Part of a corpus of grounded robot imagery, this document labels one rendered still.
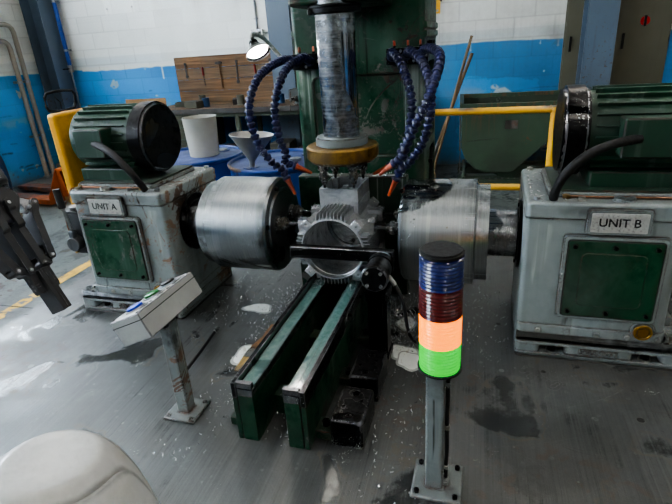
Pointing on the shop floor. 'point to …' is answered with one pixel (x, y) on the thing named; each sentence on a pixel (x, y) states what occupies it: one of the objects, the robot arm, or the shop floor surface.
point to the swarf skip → (503, 135)
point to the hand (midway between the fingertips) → (49, 290)
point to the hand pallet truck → (54, 169)
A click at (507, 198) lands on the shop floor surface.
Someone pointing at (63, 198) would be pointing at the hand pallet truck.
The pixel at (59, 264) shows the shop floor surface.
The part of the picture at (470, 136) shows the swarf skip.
